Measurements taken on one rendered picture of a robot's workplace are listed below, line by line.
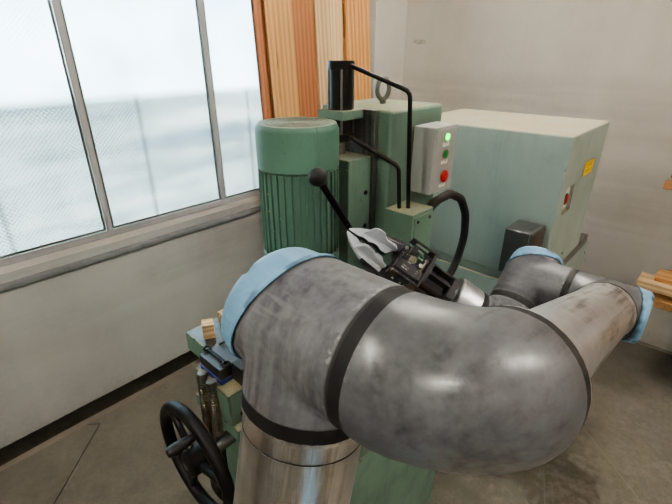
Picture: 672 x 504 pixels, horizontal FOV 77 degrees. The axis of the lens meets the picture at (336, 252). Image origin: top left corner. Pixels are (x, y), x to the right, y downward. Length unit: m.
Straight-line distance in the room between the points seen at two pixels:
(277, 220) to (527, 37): 2.40
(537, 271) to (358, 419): 0.60
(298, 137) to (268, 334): 0.57
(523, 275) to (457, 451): 0.57
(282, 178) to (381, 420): 0.65
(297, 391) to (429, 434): 0.10
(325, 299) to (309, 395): 0.07
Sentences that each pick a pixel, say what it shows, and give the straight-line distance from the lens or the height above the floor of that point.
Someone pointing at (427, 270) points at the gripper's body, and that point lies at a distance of 0.73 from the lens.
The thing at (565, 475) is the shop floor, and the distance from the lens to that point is 2.28.
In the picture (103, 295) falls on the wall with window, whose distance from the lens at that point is 2.25.
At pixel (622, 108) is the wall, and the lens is 2.93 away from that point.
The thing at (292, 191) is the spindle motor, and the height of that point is 1.38.
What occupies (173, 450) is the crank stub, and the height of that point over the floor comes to 0.93.
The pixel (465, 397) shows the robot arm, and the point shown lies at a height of 1.45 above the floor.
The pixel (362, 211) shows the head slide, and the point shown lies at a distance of 1.03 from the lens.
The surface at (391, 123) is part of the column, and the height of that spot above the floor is 1.49.
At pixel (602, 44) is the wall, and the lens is 2.95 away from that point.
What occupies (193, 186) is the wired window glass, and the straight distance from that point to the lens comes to 2.38.
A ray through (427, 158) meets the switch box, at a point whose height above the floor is 1.41.
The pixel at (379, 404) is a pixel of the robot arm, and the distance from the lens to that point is 0.27.
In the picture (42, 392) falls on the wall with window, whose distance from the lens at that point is 2.38.
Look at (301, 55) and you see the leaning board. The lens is 2.53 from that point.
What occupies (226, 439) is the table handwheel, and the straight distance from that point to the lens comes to 1.11.
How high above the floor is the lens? 1.63
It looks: 25 degrees down
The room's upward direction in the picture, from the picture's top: straight up
